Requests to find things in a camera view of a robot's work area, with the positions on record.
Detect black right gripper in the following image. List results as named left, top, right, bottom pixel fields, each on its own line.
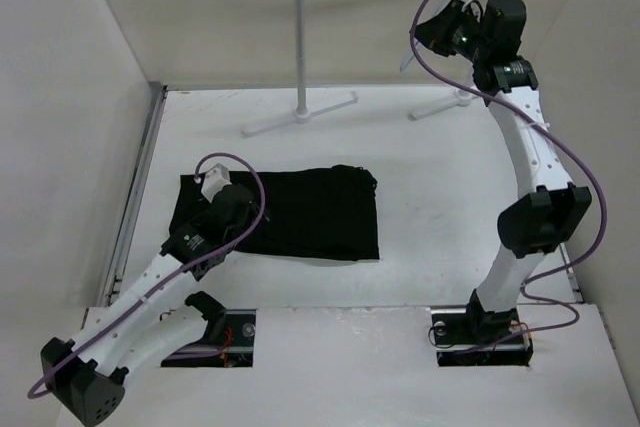
left=409, top=0, right=490, bottom=65

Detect black trousers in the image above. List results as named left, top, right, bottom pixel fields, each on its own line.
left=168, top=163, right=382, bottom=263

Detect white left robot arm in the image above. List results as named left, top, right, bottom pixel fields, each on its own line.
left=40, top=178, right=265, bottom=426

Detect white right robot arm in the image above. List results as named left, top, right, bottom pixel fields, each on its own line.
left=413, top=0, right=592, bottom=350

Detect white clothes rack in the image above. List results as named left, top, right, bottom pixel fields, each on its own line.
left=241, top=0, right=534, bottom=137

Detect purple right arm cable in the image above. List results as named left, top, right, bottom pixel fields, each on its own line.
left=408, top=0, right=609, bottom=348

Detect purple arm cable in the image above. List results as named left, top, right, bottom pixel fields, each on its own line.
left=408, top=0, right=609, bottom=348
left=25, top=152, right=266, bottom=401

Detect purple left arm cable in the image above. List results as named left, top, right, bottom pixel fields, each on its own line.
left=25, top=152, right=266, bottom=401

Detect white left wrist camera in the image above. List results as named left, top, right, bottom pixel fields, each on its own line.
left=195, top=163, right=231, bottom=203

